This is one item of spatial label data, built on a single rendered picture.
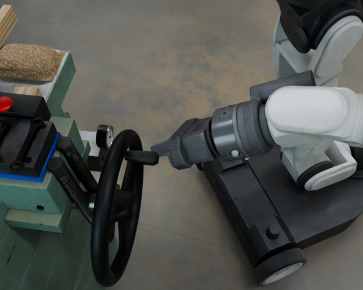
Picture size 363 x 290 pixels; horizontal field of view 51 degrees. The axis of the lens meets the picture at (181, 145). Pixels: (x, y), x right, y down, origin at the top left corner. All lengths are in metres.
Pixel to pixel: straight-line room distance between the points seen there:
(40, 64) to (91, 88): 1.25
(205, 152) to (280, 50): 0.44
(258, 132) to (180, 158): 0.13
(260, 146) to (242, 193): 0.89
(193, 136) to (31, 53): 0.41
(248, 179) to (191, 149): 0.90
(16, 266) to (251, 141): 0.49
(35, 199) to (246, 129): 0.35
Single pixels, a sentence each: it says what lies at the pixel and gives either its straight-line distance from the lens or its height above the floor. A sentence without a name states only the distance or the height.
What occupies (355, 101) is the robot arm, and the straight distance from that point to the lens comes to 0.54.
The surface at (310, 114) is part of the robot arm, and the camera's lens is 0.53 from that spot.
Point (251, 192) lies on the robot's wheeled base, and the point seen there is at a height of 0.19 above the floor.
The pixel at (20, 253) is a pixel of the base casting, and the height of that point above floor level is 0.76.
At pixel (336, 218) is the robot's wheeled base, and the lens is 1.53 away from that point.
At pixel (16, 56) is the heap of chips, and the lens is 0.86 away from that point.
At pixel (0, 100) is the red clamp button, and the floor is 1.03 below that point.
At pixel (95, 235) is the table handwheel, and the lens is 0.60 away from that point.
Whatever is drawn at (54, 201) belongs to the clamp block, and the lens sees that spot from 0.64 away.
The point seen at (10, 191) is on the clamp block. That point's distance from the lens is 0.65.
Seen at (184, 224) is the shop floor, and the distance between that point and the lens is 1.59.
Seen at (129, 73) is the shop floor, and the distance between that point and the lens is 2.12.
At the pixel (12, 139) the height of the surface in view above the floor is 1.00.
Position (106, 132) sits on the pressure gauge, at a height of 0.69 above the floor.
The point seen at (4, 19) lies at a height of 0.93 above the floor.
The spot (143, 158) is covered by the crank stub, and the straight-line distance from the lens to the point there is 0.64.
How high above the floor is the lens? 1.46
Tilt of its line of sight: 55 degrees down
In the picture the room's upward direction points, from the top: straight up
